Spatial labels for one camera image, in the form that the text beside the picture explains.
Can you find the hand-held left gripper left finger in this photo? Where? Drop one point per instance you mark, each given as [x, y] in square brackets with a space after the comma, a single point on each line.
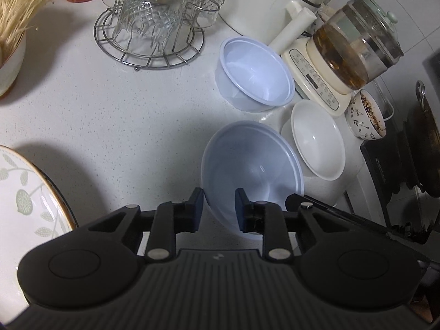
[198, 210]

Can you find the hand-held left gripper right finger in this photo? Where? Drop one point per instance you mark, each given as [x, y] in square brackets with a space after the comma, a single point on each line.
[240, 213]

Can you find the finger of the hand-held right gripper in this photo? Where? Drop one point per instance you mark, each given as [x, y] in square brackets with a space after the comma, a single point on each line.
[361, 221]

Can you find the blue plastic bowl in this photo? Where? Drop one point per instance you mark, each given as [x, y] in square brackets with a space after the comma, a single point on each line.
[251, 165]
[256, 72]

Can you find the plain white bowl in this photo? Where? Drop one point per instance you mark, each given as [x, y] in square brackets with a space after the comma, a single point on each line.
[318, 141]

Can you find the floral ceramic plate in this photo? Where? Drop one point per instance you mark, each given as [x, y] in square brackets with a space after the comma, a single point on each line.
[27, 196]

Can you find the leaf patterned bowl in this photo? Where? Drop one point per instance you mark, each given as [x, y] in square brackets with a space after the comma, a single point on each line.
[359, 120]

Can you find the dark wok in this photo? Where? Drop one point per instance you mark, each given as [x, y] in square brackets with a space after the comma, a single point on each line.
[424, 134]

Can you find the glass tea kettle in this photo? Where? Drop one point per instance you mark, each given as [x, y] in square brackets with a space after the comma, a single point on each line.
[357, 48]

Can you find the cluster of glass cups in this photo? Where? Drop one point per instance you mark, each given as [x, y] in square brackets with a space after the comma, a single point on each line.
[147, 24]

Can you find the white electric pot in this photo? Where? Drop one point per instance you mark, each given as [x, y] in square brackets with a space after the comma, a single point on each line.
[261, 3]

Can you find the tall white ceramic bowl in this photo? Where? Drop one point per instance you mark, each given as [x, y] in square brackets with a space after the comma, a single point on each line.
[12, 72]

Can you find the enoki mushrooms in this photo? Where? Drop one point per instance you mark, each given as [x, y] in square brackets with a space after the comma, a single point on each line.
[20, 3]

